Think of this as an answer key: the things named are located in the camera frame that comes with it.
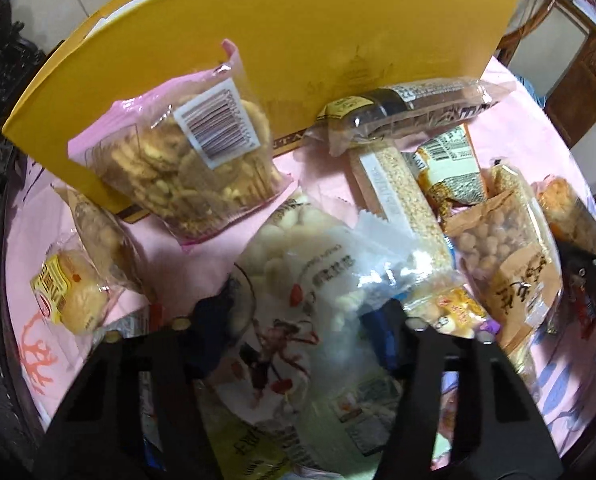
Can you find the brown nut packet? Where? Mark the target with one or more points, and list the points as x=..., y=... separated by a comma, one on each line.
x=108, y=246

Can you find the white puffed snack bag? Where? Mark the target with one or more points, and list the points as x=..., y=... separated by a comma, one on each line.
x=305, y=282

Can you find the green melon seed packet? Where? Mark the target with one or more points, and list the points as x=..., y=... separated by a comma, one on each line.
x=242, y=451

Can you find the yellow small bread packet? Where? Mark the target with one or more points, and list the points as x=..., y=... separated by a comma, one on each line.
x=70, y=292

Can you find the light green snack packet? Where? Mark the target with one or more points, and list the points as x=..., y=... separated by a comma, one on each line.
x=345, y=431

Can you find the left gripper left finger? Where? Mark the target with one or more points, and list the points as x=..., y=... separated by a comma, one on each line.
x=208, y=332

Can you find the kraft peanut packet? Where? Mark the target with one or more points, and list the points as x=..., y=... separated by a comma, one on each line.
x=510, y=261

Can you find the green brown seed packet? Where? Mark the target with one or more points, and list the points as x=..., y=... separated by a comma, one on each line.
x=447, y=171

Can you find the pink cookie packet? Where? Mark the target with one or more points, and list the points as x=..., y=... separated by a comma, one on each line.
x=196, y=151

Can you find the yellow cardboard box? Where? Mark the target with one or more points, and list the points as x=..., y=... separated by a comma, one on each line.
x=298, y=55

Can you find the long dark snack bar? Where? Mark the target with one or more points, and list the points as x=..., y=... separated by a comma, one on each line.
x=392, y=112

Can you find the purple cartoon snack packet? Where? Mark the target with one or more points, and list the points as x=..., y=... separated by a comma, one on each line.
x=453, y=312

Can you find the rice cracker bar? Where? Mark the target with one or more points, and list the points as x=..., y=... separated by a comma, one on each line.
x=391, y=192

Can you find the orange cake packet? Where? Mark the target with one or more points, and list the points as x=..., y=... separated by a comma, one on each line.
x=567, y=216

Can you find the wooden chair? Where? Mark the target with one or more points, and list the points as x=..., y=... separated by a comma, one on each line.
x=552, y=44

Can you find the pink patterned tablecloth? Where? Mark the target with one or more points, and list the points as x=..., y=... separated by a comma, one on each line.
x=516, y=130

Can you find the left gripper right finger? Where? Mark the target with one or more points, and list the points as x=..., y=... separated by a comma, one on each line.
x=385, y=333

